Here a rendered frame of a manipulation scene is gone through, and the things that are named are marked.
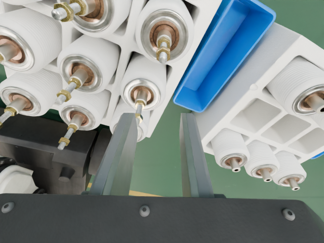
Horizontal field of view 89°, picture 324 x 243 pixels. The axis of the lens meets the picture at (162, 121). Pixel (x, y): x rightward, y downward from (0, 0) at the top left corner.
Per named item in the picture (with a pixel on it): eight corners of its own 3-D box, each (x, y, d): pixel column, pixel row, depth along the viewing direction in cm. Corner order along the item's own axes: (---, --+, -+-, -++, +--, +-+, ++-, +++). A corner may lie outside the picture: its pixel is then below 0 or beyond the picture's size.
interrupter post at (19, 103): (24, 96, 35) (14, 105, 33) (31, 105, 37) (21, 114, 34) (14, 96, 35) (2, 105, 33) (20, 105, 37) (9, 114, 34)
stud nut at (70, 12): (77, 15, 19) (74, 16, 18) (68, 24, 19) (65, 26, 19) (61, -3, 18) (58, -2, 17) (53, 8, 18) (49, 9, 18)
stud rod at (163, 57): (160, 36, 25) (158, 56, 19) (167, 36, 25) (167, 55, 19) (161, 44, 25) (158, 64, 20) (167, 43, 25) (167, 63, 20)
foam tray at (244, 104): (259, 141, 79) (277, 176, 66) (188, 114, 69) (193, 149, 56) (350, 73, 55) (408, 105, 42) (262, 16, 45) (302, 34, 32)
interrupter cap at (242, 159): (234, 169, 51) (235, 171, 51) (214, 163, 50) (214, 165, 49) (252, 156, 47) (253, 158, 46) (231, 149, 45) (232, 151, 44)
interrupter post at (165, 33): (168, 47, 27) (167, 54, 25) (154, 40, 27) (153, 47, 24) (174, 33, 26) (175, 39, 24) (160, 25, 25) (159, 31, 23)
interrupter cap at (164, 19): (174, 67, 30) (174, 68, 29) (134, 47, 28) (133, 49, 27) (197, 23, 25) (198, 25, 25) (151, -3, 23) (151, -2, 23)
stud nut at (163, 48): (155, 46, 20) (155, 47, 20) (169, 45, 20) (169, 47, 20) (157, 61, 22) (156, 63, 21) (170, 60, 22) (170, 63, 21)
